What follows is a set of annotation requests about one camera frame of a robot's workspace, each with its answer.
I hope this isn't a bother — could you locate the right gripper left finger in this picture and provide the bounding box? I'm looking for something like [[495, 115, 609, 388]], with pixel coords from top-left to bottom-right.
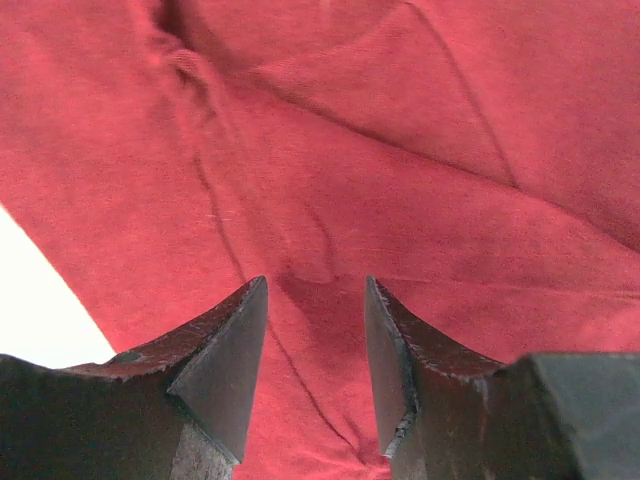
[[1, 277, 268, 479]]

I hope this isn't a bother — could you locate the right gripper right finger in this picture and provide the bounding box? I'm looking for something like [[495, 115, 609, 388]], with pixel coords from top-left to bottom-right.
[[364, 277, 639, 479]]

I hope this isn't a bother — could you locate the dark red t shirt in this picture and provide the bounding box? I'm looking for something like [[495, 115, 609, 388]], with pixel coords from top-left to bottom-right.
[[1, 1, 639, 479]]

